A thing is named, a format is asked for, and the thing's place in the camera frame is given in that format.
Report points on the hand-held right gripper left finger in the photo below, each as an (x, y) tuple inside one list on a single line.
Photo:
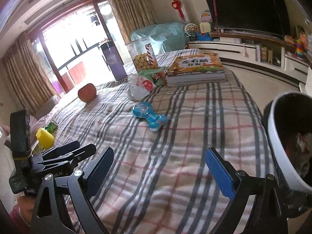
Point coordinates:
[(100, 173)]

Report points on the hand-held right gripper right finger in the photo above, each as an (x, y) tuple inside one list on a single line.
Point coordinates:
[(219, 173)]

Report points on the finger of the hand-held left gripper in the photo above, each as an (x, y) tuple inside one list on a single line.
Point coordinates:
[(62, 149), (73, 154)]

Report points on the yellow foam fruit net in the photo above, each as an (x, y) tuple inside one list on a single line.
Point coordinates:
[(45, 139)]

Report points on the white black trash bin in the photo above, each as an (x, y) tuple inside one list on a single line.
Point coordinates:
[(275, 139)]

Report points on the person's left forearm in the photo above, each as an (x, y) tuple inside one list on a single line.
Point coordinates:
[(24, 206)]

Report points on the green crumpled packet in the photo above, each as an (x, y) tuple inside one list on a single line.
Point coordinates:
[(51, 126)]

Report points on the beige sofa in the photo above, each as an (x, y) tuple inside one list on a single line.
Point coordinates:
[(46, 107)]

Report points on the plaid tablecloth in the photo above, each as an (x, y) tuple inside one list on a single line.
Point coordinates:
[(182, 139)]

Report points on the beige patterned curtain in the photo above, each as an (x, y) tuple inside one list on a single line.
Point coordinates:
[(24, 78), (131, 7)]

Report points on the red apple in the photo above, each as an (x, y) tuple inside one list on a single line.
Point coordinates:
[(86, 92)]

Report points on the blue bone-shaped packet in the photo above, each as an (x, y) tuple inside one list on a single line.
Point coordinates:
[(148, 117)]

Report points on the white crumpled paper bag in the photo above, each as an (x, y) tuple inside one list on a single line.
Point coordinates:
[(139, 87)]

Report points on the purple water bottle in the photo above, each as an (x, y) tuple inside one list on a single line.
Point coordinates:
[(114, 63)]

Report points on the balcony glass door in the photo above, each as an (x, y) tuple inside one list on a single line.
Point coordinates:
[(73, 43)]

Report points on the orange picture book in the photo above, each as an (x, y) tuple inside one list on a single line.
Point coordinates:
[(195, 65)]

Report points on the green snack packet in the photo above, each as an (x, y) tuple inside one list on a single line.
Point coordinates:
[(157, 75)]

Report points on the clear snack jar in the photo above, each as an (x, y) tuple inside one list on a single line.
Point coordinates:
[(142, 58)]

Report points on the white television cabinet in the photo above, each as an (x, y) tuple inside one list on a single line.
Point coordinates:
[(243, 46)]

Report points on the ferris wheel toy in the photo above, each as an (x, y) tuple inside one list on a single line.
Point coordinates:
[(190, 30)]

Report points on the teal plastic dust cover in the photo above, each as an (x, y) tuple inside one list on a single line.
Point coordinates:
[(165, 36)]

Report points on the cartoon cutout sign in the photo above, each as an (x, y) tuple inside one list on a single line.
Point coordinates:
[(206, 16)]

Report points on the black flat television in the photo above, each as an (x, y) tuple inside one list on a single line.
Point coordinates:
[(248, 7)]

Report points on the red hanging heart decoration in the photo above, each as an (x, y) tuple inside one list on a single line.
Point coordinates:
[(175, 3)]

